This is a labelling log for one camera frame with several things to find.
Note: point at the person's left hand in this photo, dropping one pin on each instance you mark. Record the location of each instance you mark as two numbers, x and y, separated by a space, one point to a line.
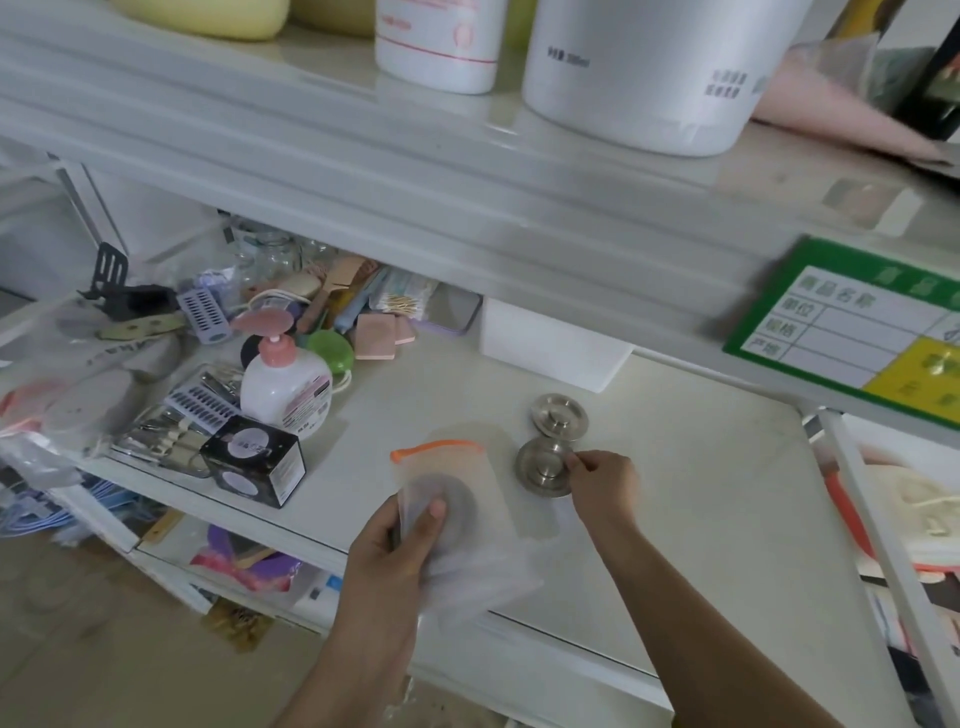
382 559

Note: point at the person's right hand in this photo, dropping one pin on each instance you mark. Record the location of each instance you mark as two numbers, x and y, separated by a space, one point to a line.
604 491

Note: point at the person's left thumb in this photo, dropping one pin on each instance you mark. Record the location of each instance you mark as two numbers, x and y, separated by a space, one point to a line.
431 521

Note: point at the person's right fingers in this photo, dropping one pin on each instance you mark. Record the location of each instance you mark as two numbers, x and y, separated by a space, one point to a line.
583 463

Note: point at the round metal drain stopper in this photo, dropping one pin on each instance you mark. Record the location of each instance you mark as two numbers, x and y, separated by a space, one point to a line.
559 414
541 465

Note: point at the clear zip bag orange seal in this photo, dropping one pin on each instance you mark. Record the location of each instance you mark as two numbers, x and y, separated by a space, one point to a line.
480 525

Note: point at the person's left forearm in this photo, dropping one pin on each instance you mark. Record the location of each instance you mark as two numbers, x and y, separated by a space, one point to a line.
360 660

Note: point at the person's right forearm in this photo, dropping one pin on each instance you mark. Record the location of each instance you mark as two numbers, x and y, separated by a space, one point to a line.
697 622

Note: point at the metal disc in bag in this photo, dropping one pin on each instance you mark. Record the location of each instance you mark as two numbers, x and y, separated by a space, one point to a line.
457 499

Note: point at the white plastic box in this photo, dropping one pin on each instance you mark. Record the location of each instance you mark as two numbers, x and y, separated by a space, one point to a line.
555 349

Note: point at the purple packaged item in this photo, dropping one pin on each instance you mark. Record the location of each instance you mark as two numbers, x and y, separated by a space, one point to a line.
247 562

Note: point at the black printed box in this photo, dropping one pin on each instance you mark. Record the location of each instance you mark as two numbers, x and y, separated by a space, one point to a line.
251 461

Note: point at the pink makeup sponge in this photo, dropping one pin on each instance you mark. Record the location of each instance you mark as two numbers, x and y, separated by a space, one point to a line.
375 336

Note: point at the white lotion bottle pink pump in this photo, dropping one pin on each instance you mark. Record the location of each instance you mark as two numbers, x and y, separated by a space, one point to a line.
289 390

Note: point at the green round compact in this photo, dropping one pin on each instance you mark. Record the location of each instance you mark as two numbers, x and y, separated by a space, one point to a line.
331 352

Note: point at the purple tin case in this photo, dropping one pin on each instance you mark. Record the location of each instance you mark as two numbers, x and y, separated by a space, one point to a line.
454 311

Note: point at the cotton swab box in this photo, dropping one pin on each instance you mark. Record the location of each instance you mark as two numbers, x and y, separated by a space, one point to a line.
405 300

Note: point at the fake nail set pack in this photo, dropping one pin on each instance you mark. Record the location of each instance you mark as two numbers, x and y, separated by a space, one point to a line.
201 401

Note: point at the wooden comb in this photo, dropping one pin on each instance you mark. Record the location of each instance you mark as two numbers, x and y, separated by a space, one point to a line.
343 271

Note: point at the manicure tool kit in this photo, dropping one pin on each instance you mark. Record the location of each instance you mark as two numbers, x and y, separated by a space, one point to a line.
161 442

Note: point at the green shelf label card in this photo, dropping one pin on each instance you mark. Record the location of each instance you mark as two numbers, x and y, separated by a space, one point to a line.
847 322

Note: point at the purple hair roller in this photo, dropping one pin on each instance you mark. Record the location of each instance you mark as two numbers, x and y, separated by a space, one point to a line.
204 315

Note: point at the clear glass jar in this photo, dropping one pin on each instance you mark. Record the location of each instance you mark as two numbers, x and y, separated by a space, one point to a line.
262 251

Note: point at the orange and white packaged item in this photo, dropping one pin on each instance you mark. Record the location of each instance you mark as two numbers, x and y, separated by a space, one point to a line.
911 502

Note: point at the bundle of blue hangers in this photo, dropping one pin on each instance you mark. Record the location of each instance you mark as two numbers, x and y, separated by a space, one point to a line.
52 510

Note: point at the pile of clear plastic bags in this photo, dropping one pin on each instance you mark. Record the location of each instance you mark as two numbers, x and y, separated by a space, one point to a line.
75 390

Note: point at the black phone stand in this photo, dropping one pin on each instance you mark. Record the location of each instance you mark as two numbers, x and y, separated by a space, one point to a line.
124 289

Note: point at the white shelf unit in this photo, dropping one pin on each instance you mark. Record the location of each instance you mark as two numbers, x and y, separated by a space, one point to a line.
300 150

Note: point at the large white bottle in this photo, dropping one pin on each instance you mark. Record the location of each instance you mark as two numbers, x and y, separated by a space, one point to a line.
645 67

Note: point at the pink paper packet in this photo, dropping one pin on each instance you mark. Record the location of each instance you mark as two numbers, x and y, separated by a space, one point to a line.
832 105

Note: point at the white bottle red print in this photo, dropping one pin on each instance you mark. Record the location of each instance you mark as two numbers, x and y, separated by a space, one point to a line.
439 45

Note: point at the yellow plastic container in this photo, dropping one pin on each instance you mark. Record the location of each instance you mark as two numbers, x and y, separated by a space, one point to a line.
210 16

